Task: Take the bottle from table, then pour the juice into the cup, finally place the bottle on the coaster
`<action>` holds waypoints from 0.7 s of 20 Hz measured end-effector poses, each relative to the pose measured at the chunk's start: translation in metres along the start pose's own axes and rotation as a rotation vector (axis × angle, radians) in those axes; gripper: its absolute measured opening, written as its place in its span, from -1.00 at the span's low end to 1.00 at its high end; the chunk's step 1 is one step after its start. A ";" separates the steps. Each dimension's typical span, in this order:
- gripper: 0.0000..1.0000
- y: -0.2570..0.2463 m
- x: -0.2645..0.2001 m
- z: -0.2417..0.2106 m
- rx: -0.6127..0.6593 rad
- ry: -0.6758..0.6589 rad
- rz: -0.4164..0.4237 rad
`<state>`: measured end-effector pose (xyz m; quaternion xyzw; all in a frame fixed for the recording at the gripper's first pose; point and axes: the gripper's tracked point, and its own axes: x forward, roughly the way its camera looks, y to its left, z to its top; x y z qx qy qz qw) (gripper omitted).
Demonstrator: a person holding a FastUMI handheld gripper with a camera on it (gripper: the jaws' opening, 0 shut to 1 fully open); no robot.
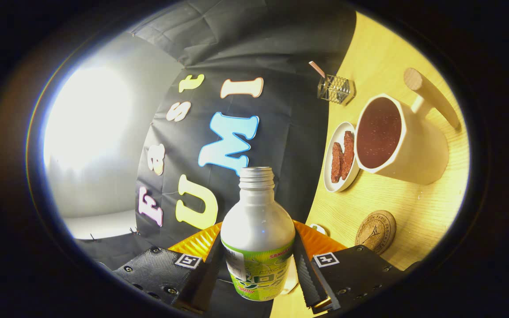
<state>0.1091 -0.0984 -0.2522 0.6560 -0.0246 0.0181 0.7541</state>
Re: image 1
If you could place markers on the pink straw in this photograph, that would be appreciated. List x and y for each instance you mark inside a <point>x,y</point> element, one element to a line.
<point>317,69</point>

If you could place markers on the wooden table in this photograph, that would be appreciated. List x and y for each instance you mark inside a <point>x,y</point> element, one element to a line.
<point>413,203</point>

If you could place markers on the round brown coaster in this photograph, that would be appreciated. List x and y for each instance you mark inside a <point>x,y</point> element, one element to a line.
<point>376,232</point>

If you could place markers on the brown meat piece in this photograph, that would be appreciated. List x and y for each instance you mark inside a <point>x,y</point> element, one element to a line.
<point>336,162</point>
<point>348,154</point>

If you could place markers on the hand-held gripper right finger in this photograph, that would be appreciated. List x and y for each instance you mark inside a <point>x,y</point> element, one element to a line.
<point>307,278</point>

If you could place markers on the silver juice bottle green label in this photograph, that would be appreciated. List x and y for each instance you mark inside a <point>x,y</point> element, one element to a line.
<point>256,229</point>

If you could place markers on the white oval plate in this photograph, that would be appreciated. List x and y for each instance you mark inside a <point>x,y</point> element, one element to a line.
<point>332,187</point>

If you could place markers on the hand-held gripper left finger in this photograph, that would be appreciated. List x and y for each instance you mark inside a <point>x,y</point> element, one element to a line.
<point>210,276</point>

